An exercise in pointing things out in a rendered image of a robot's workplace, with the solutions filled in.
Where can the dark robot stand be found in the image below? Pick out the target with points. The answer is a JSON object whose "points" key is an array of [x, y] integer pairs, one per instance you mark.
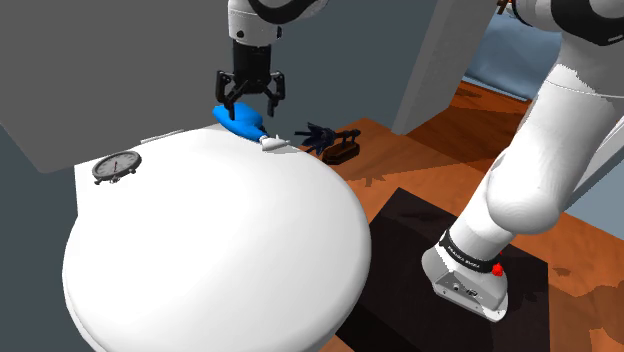
{"points": [[404, 292]]}

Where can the blue bottle with white nozzle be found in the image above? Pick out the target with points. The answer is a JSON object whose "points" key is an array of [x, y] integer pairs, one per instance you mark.
{"points": [[246, 122]]}

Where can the dark toilet brush with holder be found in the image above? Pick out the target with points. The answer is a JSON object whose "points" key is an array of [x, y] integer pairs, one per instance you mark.
{"points": [[339, 148]]}

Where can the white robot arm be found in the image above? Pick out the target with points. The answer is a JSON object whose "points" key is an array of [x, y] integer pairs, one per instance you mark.
{"points": [[536, 161]]}

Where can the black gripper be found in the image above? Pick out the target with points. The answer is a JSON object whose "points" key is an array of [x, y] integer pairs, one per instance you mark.
{"points": [[251, 61]]}

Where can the grey round stopwatch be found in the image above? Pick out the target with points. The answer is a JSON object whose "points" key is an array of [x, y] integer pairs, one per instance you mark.
{"points": [[116, 166]]}

